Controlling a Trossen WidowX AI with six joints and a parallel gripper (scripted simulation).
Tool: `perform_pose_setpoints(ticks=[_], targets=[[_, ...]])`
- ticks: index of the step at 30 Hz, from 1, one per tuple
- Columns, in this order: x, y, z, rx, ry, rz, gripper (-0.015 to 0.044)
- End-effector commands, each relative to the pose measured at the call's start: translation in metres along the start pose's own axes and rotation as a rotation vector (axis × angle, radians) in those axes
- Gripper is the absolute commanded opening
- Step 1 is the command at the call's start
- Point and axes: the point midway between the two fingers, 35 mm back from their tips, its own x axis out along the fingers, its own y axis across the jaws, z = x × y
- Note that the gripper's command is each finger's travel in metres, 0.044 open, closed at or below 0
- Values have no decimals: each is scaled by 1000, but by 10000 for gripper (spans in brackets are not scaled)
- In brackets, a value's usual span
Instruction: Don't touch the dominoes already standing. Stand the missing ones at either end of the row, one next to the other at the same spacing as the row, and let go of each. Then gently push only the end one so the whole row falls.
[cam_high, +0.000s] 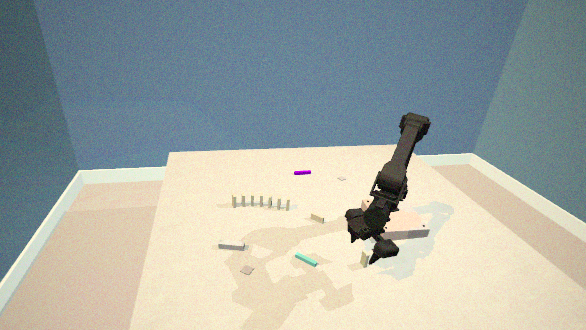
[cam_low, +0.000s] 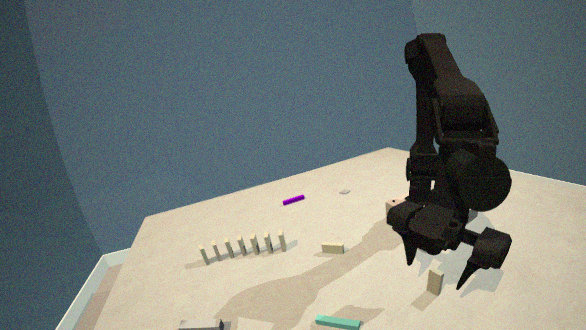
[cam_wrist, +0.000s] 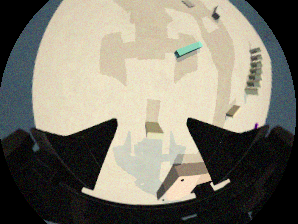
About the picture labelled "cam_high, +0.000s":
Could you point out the teal flat bar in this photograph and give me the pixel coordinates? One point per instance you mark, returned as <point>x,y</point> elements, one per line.
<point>306,259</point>

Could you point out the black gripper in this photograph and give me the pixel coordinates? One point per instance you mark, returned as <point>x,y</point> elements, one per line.
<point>382,248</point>

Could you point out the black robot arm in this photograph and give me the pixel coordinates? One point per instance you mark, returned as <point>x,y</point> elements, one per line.
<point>392,180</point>

